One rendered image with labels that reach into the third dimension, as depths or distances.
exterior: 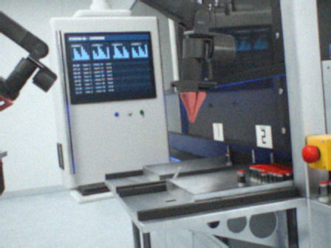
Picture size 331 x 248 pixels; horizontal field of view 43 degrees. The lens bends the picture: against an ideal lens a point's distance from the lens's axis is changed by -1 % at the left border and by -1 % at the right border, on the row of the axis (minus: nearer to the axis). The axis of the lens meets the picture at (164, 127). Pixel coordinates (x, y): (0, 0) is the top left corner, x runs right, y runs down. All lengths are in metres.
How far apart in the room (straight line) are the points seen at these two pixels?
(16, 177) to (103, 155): 4.68
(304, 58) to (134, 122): 1.06
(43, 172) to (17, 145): 0.54
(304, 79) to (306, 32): 0.11
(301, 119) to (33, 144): 5.64
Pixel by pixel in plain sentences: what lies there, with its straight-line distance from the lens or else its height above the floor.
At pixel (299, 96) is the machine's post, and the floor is 1.12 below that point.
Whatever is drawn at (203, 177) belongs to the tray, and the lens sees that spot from 1.28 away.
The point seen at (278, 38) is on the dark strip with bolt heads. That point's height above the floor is 1.27.
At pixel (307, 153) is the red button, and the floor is 1.00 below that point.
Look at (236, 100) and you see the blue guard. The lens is 1.34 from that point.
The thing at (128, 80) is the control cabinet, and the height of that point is 1.26.
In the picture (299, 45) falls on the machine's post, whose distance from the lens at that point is 1.04.
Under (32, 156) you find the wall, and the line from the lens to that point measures 6.47.
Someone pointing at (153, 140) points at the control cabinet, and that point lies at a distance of 1.96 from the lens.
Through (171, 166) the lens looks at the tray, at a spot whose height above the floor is 0.90.
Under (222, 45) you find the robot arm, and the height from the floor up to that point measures 1.26.
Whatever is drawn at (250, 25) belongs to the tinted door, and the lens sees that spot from 1.26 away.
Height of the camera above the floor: 1.13
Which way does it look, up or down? 3 degrees down
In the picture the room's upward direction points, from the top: 5 degrees counter-clockwise
